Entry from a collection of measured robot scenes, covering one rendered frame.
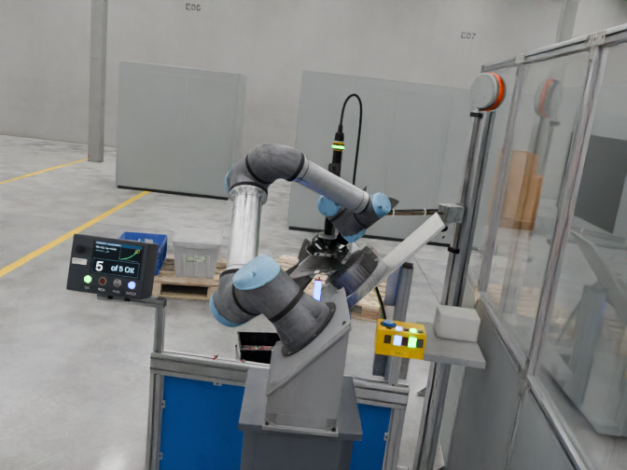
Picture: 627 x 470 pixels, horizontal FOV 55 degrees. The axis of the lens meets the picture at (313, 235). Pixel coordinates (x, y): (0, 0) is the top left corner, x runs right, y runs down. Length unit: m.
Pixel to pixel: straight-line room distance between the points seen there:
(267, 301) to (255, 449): 0.37
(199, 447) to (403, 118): 6.02
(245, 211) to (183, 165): 7.83
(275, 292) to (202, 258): 3.69
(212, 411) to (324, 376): 0.87
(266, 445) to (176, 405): 0.76
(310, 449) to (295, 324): 0.31
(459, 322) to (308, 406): 1.21
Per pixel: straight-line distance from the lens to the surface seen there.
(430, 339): 2.55
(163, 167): 9.62
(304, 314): 1.50
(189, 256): 5.16
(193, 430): 2.30
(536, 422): 1.98
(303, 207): 7.83
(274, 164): 1.74
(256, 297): 1.50
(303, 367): 1.43
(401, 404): 2.15
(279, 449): 1.58
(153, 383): 2.24
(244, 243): 1.68
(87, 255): 2.12
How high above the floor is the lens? 1.80
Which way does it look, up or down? 13 degrees down
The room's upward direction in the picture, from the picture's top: 6 degrees clockwise
